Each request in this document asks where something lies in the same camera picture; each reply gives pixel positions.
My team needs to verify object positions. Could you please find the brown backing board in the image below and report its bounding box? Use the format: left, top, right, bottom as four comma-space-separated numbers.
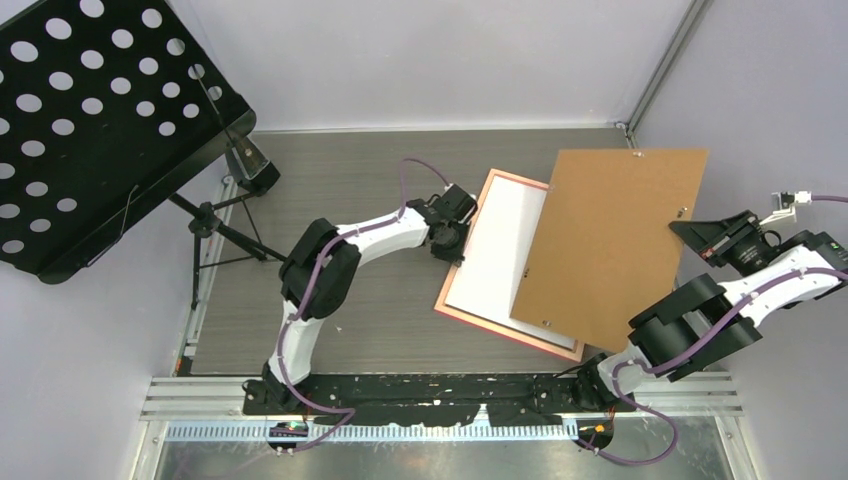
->
511, 148, 708, 353

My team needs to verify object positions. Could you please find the orange wooden picture frame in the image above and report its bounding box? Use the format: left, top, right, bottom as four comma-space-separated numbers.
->
433, 168, 587, 364

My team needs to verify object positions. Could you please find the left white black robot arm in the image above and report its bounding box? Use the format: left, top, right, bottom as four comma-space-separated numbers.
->
262, 184, 478, 414

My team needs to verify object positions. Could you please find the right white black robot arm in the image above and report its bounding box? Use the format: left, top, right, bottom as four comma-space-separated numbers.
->
569, 210, 847, 411

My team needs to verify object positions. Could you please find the aluminium corner profile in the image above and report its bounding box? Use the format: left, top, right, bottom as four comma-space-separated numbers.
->
614, 0, 713, 148

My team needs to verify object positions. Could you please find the black perforated music stand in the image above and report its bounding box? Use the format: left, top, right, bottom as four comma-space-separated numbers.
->
1, 1, 274, 285

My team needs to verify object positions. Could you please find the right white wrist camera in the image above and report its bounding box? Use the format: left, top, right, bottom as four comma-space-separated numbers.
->
759, 191, 812, 228

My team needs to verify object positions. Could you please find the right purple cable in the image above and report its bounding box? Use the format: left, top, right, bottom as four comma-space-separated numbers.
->
576, 193, 848, 466

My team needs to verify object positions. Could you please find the purple cable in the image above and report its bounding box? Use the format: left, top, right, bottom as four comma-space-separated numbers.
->
268, 157, 455, 454
576, 193, 848, 466

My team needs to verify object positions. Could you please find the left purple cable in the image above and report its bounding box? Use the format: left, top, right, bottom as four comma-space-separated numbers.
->
268, 157, 455, 454

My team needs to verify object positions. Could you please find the black mounting base plate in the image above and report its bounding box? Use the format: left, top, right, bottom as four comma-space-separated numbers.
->
242, 373, 632, 427

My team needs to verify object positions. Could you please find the aluminium rail front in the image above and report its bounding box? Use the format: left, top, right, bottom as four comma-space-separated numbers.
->
140, 371, 744, 421

